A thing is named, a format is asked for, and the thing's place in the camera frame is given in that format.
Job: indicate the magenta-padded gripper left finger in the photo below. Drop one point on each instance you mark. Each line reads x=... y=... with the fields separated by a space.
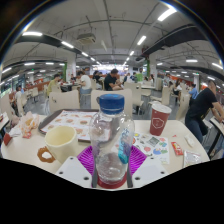
x=75 y=170

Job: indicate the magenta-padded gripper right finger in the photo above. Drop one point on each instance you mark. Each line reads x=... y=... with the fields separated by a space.
x=146 y=170

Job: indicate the clear blue-capped water bottle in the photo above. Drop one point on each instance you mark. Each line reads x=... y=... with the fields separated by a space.
x=111 y=140

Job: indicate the white sticker sheet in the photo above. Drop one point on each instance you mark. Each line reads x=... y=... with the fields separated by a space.
x=153 y=146

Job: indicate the small red sauce packet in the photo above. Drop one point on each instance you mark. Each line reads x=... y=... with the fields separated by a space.
x=177 y=148

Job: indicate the clear plastic packet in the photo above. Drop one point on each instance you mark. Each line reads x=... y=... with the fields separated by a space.
x=192 y=158

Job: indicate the printed paper tray liner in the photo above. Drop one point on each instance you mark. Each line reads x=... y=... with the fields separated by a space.
x=71 y=120

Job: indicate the small white packet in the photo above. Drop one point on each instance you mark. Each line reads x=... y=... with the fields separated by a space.
x=189 y=141

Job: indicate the red paper cup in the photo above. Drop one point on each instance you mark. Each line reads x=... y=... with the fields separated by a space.
x=160 y=120

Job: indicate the white paper napkin stack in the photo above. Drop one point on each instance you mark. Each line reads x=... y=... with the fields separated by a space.
x=15 y=131

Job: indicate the small red wallet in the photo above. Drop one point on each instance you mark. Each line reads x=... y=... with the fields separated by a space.
x=7 y=139

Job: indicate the beige dining chairs group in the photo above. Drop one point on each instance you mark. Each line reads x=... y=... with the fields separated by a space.
x=137 y=95

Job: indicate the person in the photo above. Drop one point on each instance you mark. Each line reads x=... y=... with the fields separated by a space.
x=51 y=86
x=139 y=76
x=200 y=110
x=86 y=82
x=110 y=81

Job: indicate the ceiling air conditioner unit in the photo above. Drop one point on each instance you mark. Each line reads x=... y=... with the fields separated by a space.
x=86 y=38

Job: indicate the ceiling lights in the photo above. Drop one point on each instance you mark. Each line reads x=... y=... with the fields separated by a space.
x=32 y=33

